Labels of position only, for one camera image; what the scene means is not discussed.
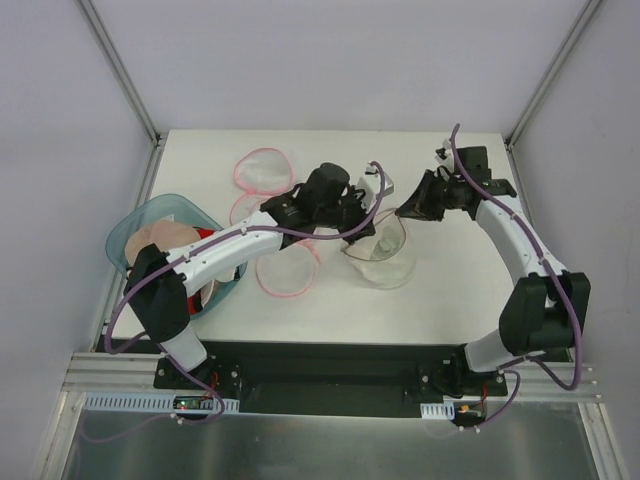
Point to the pink-trimmed mesh bag front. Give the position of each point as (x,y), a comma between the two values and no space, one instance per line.
(289,272)

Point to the white black-trimmed bra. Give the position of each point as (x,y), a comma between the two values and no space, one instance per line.
(220,280)

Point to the aluminium frame post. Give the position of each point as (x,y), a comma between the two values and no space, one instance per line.
(118,69)
(578,29)

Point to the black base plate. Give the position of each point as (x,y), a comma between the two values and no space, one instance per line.
(355,380)

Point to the pink-trimmed mesh bag middle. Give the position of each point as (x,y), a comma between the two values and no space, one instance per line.
(248,204)

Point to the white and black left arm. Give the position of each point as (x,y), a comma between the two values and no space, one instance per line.
(161,282)

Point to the white slotted cable duct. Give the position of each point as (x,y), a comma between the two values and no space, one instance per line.
(438,411)
(151,403)

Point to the right aluminium frame post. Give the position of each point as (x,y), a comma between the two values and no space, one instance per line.
(578,29)

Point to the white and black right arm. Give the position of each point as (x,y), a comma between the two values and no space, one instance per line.
(547,307)

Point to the red bra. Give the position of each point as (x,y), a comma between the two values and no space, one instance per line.
(194,302)

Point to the teal plastic basket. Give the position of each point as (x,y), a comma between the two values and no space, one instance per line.
(172,207)

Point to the cream mesh laundry bag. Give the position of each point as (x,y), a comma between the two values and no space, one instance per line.
(393,272)

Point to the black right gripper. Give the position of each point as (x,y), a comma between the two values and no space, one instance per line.
(439,193)

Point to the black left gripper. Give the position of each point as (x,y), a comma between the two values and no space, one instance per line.
(355,218)

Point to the white slotted cable duct left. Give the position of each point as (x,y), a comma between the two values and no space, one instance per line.
(151,403)

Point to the pink-trimmed white mesh bag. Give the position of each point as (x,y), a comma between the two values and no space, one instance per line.
(265,170)

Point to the beige bra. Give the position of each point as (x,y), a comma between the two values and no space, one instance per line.
(165,234)

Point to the left aluminium frame post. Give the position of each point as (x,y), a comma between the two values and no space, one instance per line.
(118,69)

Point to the white slotted cable duct right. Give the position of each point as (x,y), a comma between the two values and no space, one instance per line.
(438,411)

